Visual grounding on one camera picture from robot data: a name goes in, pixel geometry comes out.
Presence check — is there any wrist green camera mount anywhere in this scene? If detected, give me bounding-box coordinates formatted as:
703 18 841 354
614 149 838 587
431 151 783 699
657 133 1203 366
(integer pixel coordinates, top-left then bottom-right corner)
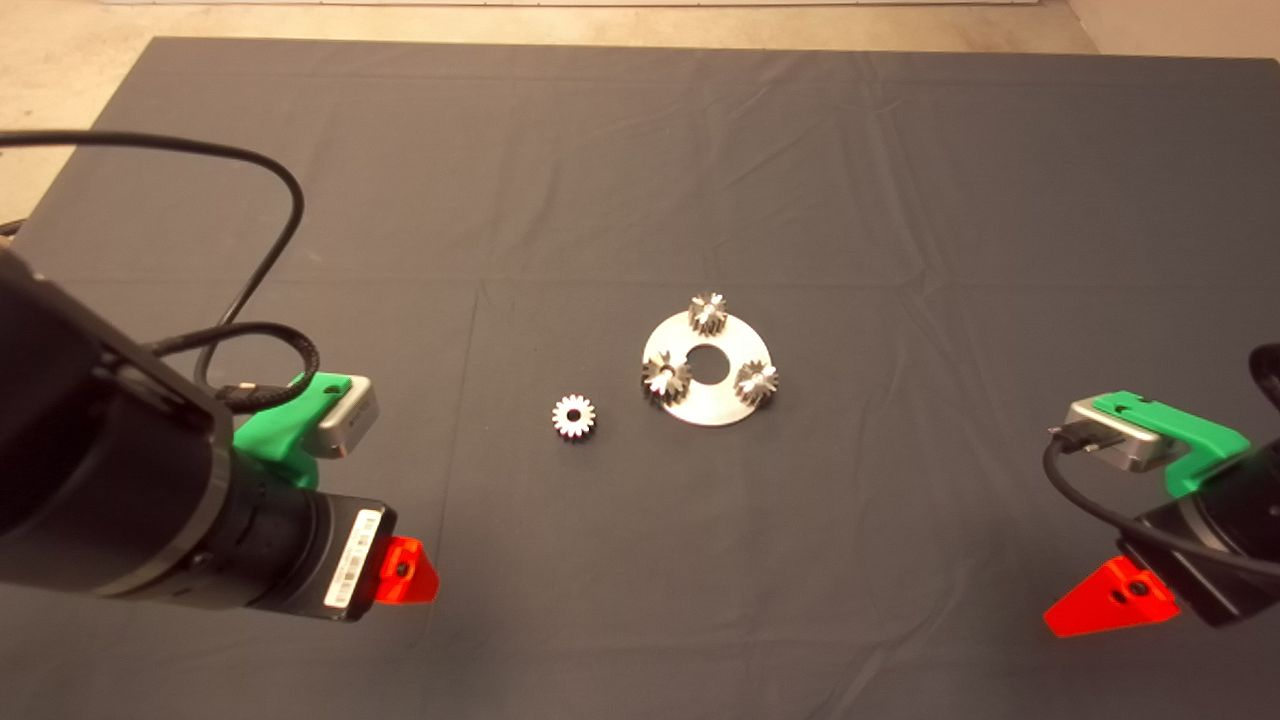
1092 391 1251 498
232 372 354 491

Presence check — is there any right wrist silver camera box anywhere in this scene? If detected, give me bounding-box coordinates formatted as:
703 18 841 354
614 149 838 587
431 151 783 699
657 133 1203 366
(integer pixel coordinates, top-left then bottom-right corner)
1065 400 1176 473

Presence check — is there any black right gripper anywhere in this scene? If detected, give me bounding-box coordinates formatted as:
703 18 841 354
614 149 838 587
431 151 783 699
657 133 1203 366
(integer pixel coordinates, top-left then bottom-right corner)
1043 490 1280 638

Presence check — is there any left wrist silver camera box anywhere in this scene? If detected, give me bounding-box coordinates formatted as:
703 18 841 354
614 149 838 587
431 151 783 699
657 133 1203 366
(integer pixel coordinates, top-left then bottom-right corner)
302 377 380 461

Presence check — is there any right wrist green camera mount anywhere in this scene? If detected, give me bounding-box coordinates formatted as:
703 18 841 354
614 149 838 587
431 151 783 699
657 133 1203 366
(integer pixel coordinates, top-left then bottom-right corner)
1092 391 1251 498

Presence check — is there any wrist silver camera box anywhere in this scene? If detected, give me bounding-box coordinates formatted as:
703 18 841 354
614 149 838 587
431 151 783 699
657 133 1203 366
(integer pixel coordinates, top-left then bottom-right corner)
302 377 380 461
1065 400 1176 473

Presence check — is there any left wrist green camera mount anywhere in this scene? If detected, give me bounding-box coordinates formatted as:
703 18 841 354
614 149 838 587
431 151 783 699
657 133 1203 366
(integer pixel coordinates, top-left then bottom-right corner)
232 372 354 491

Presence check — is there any large steel gear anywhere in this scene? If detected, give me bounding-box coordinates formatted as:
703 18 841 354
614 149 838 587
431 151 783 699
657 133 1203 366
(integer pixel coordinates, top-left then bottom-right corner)
641 352 693 401

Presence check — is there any dark grey table cloth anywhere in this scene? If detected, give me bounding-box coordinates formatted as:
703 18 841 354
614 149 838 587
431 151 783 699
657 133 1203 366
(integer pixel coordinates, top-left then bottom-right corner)
0 37 1280 720

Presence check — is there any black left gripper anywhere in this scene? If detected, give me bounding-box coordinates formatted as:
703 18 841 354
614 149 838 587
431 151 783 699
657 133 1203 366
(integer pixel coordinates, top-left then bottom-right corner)
300 490 441 624

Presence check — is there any small steel gear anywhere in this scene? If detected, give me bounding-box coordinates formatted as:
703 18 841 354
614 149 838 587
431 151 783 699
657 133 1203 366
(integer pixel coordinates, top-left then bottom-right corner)
734 360 780 407
551 394 597 441
688 292 729 337

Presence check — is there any left braided black arm cable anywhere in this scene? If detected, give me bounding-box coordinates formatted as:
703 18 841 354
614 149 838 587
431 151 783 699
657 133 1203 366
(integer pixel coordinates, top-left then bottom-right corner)
145 320 321 413

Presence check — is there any left thin black camera cable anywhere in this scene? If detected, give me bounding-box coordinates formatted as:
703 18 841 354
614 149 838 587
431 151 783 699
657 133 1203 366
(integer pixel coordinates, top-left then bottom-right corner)
0 130 305 401

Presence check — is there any round metal plate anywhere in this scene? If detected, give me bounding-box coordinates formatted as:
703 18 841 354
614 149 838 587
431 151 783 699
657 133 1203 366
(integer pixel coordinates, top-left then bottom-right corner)
641 310 773 428

